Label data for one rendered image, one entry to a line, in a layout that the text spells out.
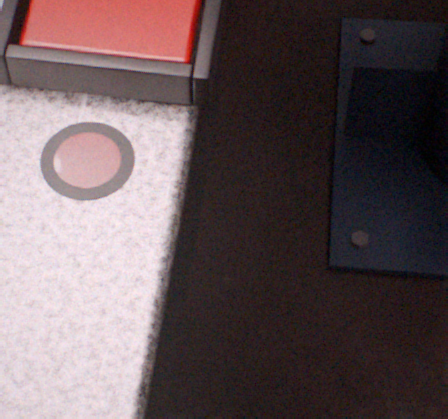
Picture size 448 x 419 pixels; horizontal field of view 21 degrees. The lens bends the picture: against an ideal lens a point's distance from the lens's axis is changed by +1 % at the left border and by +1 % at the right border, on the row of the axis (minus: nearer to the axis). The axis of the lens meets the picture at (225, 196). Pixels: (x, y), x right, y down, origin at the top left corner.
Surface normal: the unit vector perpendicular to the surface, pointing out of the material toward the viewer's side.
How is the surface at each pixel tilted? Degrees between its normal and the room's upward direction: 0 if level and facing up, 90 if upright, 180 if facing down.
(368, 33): 0
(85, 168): 0
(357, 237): 0
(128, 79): 90
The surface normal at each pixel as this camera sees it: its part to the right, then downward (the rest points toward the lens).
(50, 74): -0.13, 0.84
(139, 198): 0.00, -0.53
